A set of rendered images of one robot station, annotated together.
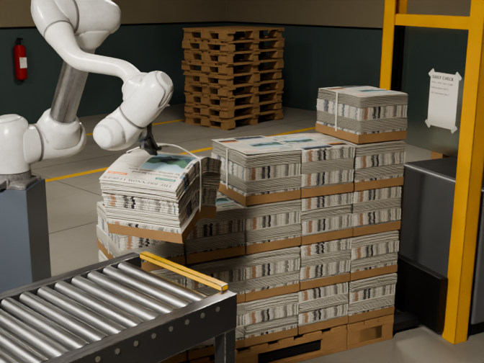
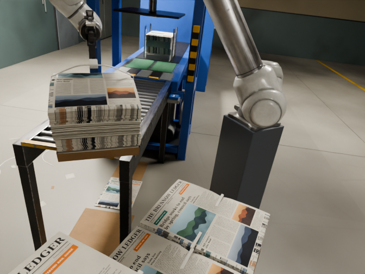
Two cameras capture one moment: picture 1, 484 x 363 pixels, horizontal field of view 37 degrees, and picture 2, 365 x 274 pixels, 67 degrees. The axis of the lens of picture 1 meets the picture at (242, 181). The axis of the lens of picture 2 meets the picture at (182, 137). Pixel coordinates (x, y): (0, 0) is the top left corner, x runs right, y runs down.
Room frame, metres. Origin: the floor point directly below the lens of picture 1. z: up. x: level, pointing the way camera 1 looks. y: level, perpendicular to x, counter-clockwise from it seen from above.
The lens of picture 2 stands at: (3.46, -0.10, 1.49)
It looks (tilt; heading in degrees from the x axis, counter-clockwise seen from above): 27 degrees down; 139
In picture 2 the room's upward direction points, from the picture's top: 7 degrees clockwise
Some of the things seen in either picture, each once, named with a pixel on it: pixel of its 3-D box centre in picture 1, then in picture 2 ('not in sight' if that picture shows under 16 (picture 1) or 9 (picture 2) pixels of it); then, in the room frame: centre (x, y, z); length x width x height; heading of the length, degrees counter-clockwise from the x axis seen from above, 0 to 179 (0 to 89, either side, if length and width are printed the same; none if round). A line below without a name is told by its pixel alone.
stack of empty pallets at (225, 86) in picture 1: (234, 75); not in sight; (10.04, 0.12, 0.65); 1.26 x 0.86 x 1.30; 140
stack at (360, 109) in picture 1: (355, 214); not in sight; (3.52, -0.59, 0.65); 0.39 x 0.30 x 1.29; 26
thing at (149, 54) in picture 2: not in sight; (161, 45); (0.72, 1.78, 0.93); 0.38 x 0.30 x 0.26; 136
